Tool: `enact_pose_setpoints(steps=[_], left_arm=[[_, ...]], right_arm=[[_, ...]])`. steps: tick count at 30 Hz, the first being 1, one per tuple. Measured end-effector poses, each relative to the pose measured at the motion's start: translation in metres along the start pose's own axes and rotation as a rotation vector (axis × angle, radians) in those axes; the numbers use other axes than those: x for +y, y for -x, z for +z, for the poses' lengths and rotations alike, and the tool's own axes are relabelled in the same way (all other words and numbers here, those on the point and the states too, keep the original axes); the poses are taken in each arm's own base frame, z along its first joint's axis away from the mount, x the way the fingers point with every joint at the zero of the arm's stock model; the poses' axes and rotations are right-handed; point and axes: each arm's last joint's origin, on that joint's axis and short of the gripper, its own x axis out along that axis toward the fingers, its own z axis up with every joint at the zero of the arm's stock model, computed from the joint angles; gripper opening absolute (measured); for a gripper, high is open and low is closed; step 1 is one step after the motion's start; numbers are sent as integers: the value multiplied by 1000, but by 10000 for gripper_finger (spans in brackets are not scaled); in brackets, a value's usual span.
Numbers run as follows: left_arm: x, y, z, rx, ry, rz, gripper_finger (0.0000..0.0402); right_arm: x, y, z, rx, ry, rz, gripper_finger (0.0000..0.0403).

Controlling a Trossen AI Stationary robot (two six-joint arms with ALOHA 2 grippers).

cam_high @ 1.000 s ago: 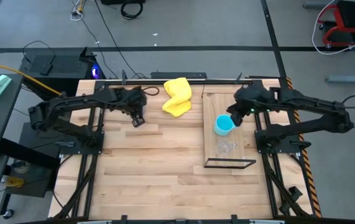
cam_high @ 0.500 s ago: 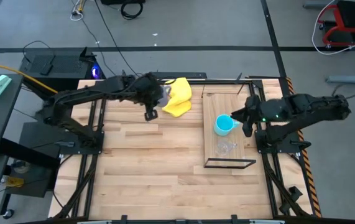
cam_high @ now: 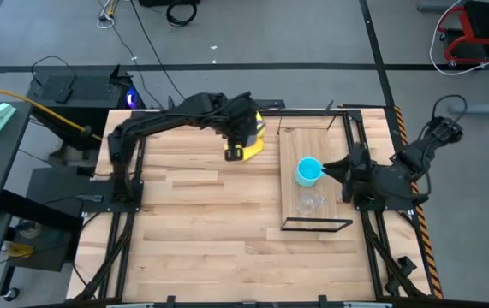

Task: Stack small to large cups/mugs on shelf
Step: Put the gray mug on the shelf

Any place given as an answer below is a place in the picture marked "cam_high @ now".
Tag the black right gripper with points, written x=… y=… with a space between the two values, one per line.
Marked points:
x=359 y=169

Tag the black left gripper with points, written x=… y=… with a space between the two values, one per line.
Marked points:
x=240 y=120

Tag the teal mug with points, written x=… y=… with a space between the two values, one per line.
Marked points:
x=308 y=169

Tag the clear glass cup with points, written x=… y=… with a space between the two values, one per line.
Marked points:
x=308 y=203

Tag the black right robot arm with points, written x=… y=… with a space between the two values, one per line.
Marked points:
x=389 y=175

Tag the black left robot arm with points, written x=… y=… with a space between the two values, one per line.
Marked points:
x=162 y=117

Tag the yellow cloth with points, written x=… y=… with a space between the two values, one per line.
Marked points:
x=254 y=150

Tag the yellow black hazard tape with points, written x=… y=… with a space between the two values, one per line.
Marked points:
x=426 y=239

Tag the grey metal base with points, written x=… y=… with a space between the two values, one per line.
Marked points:
x=484 y=108

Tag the black computer tower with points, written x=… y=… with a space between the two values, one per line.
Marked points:
x=90 y=90

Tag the small black box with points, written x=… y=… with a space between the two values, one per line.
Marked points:
x=64 y=95

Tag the red rolling stool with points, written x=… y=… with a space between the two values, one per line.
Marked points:
x=479 y=25

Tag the black cart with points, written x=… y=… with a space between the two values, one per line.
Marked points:
x=51 y=252

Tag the small yellow object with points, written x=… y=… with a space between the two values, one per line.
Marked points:
x=19 y=250

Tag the black table frame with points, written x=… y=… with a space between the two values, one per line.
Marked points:
x=121 y=274

